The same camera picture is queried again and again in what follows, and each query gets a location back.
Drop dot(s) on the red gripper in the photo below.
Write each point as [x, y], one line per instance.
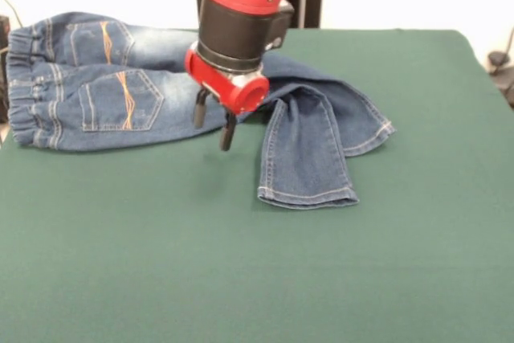
[217, 82]

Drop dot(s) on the blue denim jeans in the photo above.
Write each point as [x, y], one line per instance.
[120, 110]

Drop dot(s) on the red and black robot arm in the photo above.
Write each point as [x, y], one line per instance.
[241, 29]

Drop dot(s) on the dark green table cloth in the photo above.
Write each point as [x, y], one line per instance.
[361, 238]

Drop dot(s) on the black equipment pile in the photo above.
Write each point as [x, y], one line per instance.
[3, 29]

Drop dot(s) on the grey office chair base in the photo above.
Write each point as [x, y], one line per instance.
[502, 74]

